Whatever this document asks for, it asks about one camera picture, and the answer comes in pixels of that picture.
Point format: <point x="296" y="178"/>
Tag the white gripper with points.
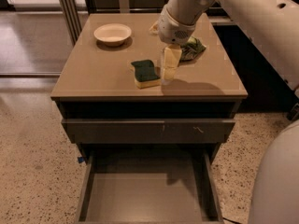
<point x="172" y="29"/>

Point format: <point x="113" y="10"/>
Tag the green and yellow sponge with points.
<point x="145" y="74"/>

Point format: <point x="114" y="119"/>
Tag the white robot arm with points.
<point x="275" y="196"/>

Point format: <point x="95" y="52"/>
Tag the brown drawer cabinet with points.
<point x="98" y="82"/>

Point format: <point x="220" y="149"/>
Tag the closed top drawer front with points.
<point x="148" y="131"/>

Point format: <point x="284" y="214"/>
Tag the open middle drawer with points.
<point x="158" y="186"/>

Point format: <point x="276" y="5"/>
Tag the green chip bag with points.
<point x="191" y="49"/>

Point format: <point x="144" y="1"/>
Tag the cream round bowl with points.
<point x="113" y="34"/>

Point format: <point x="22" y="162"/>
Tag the wooden counter with rails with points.
<point x="247" y="14"/>

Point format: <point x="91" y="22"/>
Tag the blue tape piece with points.
<point x="81" y="160"/>

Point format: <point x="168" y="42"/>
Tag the metal frame post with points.
<point x="71" y="17"/>

